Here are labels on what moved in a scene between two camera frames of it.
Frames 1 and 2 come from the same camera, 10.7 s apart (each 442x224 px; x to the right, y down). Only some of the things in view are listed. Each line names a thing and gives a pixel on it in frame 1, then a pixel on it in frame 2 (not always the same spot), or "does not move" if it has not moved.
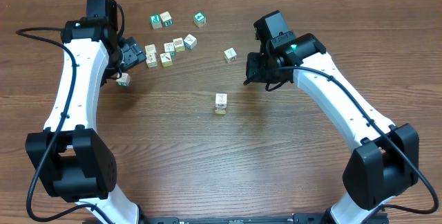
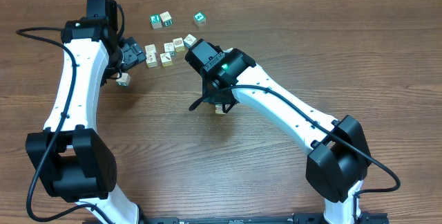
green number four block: x=199 y=19 does not move
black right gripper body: x=261 y=71 -> x=211 y=97
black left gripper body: x=132 y=52 does not move
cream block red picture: x=150 y=57 does not move
